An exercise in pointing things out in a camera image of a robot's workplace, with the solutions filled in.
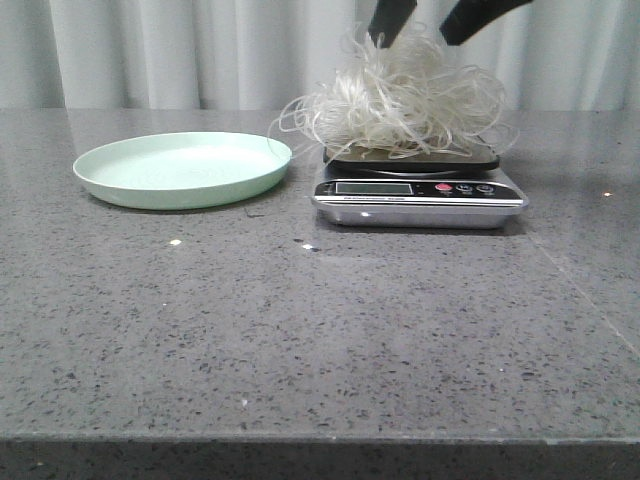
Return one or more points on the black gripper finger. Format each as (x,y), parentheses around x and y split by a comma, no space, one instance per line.
(388,20)
(468,17)

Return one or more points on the white pleated curtain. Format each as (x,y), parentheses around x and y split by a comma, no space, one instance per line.
(245,55)

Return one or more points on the light green round plate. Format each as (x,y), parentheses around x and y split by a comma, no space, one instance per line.
(183,171)

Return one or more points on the white vermicelli noodle bundle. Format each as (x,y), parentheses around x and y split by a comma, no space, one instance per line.
(406,100)

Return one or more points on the black silver kitchen scale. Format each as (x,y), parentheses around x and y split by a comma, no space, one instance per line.
(367,187)

